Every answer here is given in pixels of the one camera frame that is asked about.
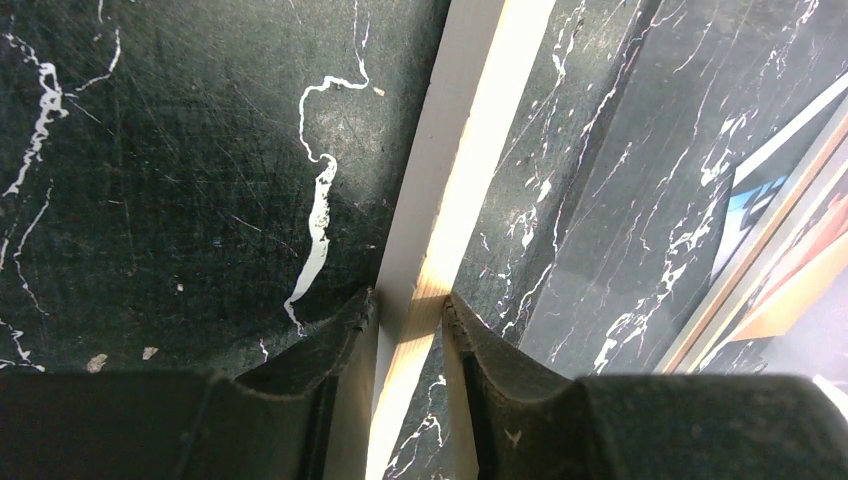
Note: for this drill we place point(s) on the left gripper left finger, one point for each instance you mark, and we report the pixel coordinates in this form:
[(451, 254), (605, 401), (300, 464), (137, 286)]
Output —
[(304, 414)]

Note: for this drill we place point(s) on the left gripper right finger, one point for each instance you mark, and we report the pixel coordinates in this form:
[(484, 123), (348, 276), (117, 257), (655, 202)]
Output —
[(513, 418)]

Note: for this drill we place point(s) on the printed photo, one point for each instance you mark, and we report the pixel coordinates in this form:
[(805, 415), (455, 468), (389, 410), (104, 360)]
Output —
[(779, 304)]

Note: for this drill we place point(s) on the white wooden picture frame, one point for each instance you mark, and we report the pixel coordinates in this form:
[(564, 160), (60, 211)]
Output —
[(483, 62)]

